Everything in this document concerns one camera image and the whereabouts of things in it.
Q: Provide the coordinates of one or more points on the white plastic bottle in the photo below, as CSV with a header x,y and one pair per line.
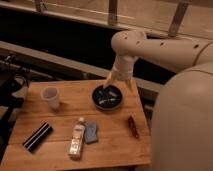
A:
x,y
77,139

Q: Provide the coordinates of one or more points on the black equipment with cables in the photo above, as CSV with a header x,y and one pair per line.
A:
x,y
14,84

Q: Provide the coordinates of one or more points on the translucent plastic cup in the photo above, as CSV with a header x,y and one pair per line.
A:
x,y
51,96

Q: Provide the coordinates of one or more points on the metal railing frame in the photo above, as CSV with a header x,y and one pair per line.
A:
x,y
175,18

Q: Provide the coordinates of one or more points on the dark red pocket knife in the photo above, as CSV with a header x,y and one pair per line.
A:
x,y
132,127

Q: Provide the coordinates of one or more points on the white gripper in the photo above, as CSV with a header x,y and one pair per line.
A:
x,y
122,70

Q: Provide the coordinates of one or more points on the black striped rectangular block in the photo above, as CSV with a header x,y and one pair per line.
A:
x,y
32,142

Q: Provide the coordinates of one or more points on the black round bowl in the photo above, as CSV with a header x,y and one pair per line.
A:
x,y
107,98

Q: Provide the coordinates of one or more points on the wooden table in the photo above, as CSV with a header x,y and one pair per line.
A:
x,y
59,128

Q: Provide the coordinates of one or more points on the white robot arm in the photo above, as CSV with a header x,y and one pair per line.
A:
x,y
182,121

